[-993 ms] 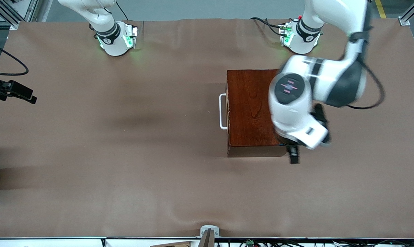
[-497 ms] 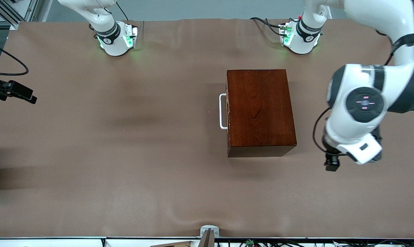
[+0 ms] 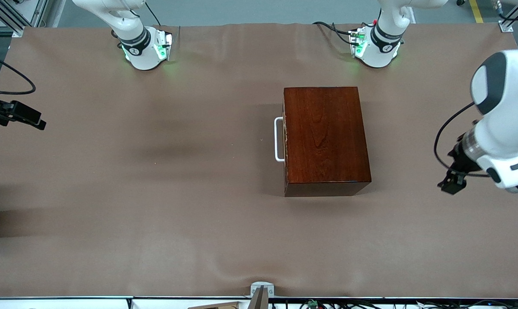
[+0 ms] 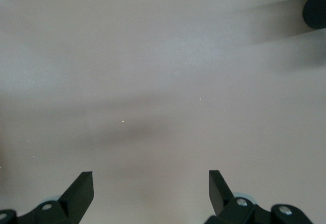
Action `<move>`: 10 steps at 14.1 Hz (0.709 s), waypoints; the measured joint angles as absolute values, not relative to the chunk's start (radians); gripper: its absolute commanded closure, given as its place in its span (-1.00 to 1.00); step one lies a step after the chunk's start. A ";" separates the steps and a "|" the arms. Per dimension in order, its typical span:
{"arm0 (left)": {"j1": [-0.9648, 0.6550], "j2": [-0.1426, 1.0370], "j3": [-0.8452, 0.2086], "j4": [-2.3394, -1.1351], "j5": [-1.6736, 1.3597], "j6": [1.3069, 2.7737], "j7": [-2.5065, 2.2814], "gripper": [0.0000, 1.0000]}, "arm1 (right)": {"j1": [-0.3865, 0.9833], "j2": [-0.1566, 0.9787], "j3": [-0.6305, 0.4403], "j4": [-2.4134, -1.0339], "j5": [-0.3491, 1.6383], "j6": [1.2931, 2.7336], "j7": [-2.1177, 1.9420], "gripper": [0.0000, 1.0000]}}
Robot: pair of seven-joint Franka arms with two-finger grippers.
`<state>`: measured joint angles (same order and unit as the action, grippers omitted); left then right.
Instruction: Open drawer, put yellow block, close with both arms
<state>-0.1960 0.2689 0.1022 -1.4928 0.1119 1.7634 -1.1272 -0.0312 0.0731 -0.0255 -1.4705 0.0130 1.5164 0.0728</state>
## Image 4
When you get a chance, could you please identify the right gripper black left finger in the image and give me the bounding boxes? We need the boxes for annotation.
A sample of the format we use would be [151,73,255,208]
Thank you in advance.
[0,171,95,224]

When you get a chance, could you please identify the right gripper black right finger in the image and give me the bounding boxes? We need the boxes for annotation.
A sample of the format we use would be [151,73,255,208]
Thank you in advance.
[203,170,313,224]

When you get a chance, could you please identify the brown table cloth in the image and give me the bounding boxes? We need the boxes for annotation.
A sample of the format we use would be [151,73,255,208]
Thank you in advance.
[0,0,326,224]

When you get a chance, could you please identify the black ribbed cylinder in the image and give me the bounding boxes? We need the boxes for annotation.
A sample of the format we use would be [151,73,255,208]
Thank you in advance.
[302,0,326,31]

